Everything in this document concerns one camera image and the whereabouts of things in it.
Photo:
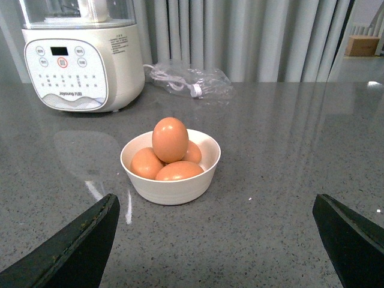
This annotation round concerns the cardboard box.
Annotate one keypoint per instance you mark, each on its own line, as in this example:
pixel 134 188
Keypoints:
pixel 361 45

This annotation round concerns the clear plastic bag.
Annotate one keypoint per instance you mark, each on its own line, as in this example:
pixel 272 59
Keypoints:
pixel 178 79

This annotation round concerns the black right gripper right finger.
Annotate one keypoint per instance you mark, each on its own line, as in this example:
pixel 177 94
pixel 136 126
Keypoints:
pixel 353 243

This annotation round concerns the brown egg back in bowl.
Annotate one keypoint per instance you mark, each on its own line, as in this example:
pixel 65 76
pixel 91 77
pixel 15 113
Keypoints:
pixel 193 153

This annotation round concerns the brown top egg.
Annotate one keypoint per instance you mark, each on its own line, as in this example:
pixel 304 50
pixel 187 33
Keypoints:
pixel 170 140

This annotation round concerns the brown egg left in bowl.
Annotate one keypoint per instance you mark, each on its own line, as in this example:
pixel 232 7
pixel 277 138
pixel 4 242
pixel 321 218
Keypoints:
pixel 146 164

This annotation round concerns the white soy milk maker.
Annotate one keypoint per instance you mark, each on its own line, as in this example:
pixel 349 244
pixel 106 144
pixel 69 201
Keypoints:
pixel 83 56

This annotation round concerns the brown egg front in bowl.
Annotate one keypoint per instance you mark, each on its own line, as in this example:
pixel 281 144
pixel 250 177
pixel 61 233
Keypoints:
pixel 178 171

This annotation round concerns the brown egg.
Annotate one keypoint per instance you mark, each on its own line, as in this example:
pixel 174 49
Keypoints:
pixel 146 164
pixel 178 171
pixel 170 140
pixel 193 153

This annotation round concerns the white round bowl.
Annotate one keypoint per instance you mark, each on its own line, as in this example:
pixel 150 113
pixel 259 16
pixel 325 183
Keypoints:
pixel 173 192

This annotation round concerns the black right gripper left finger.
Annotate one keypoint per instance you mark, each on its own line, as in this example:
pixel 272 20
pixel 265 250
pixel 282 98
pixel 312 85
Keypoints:
pixel 76 256

